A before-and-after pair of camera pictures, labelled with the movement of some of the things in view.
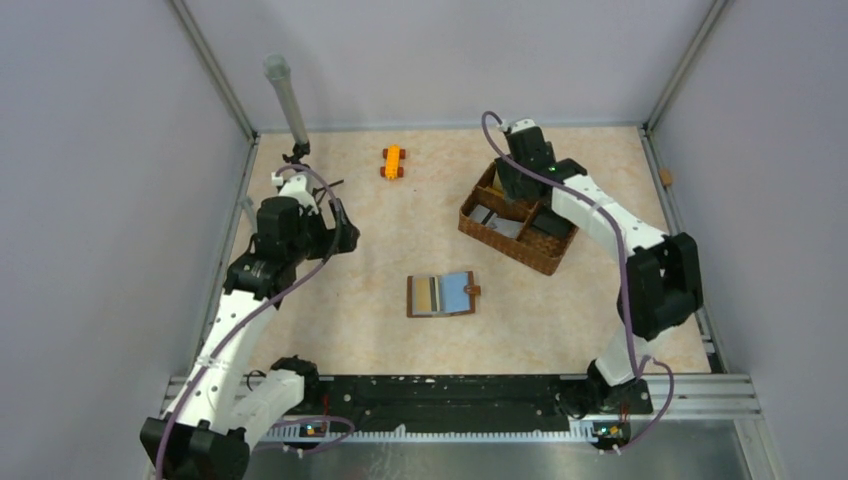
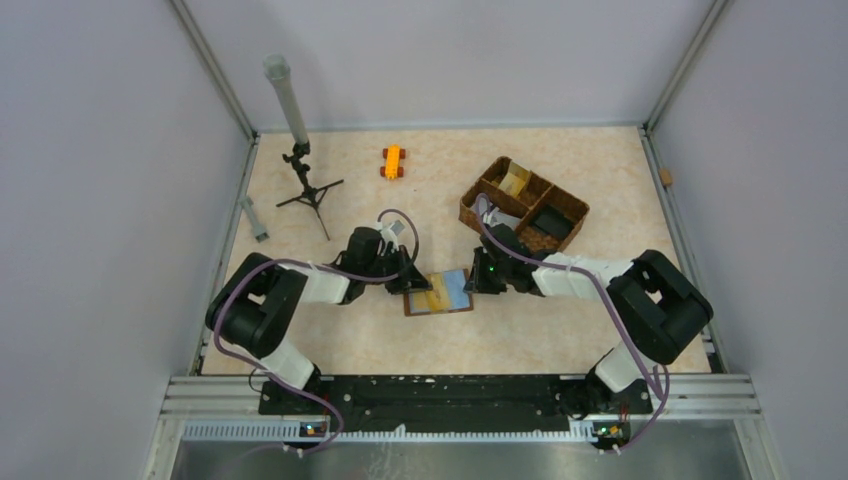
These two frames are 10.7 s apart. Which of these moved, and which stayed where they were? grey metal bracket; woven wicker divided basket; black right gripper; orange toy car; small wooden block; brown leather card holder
Moved: brown leather card holder; black right gripper
Stayed: orange toy car; small wooden block; woven wicker divided basket; grey metal bracket
